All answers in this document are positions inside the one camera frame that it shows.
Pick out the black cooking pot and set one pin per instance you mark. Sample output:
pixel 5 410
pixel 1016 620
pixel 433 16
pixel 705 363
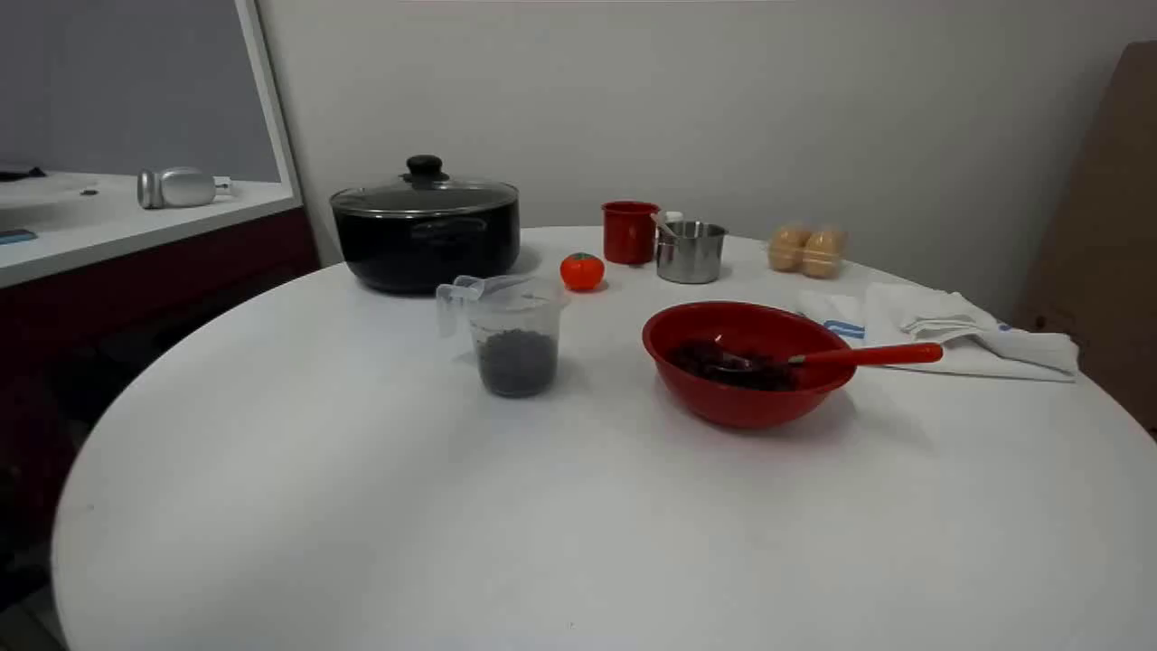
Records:
pixel 427 250

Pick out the left wooden shaker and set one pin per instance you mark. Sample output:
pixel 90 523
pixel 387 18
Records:
pixel 787 248

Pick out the steel measuring cup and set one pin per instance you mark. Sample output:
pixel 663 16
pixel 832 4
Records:
pixel 689 250

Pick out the wooden shaker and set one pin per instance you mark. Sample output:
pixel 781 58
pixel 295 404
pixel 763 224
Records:
pixel 787 248
pixel 823 254

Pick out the brown cardboard panel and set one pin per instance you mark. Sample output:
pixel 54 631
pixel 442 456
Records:
pixel 1098 264

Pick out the red plastic bowl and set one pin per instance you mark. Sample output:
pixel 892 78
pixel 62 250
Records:
pixel 744 400

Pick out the white side counter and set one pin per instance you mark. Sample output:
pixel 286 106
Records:
pixel 70 221

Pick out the dark coffee beans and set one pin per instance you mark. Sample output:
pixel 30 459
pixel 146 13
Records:
pixel 520 363

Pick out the right wooden shaker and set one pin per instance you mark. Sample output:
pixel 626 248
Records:
pixel 823 254

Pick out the white cloth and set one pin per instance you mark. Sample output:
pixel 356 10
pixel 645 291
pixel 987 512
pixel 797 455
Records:
pixel 973 340

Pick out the clear plastic measuring jar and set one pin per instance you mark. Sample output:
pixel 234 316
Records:
pixel 495 304

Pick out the red spoon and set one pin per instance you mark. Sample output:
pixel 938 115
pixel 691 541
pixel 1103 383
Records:
pixel 845 357

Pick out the toy tomato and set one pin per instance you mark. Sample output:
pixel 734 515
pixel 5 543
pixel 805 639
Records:
pixel 582 272

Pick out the glass pot lid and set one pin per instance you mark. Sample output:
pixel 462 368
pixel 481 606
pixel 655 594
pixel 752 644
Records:
pixel 421 191

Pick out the red mug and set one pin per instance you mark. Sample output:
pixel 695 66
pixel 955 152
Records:
pixel 629 231

